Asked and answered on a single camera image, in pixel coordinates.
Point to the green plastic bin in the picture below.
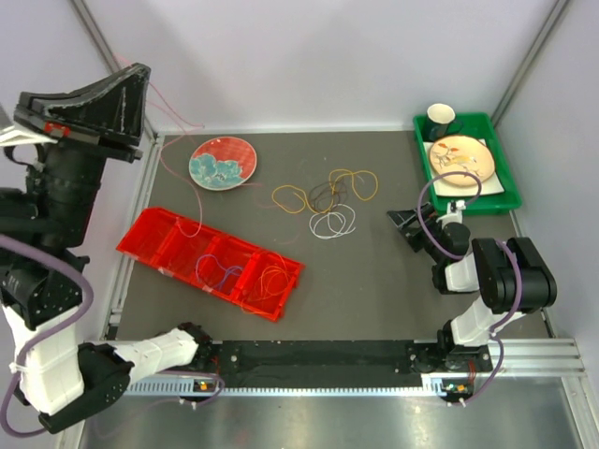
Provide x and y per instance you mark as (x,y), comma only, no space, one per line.
(475,125)

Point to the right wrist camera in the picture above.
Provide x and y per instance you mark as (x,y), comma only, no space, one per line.
(454,210)

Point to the dark green mug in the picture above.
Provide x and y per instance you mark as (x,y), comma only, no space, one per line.
(441,121)

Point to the aluminium frame rail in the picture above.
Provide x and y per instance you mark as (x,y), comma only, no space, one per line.
(359,394)

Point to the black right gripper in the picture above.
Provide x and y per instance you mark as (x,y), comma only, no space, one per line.
(402,217)

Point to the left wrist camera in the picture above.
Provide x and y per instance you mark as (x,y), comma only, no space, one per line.
(13,134)

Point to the red floral plate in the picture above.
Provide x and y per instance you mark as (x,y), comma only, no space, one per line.
(222,163)

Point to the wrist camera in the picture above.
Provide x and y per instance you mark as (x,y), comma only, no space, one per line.
(13,134)
(454,210)

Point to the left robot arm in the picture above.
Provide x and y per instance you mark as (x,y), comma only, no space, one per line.
(43,291)

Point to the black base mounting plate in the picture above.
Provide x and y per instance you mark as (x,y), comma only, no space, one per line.
(333,363)

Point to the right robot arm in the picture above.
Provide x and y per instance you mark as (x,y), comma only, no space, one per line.
(510,281)

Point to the red compartment tray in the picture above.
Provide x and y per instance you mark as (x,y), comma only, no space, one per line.
(255,279)

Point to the beige bird plate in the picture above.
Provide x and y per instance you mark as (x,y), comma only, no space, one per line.
(463,155)

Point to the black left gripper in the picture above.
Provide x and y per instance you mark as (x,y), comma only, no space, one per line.
(115,106)

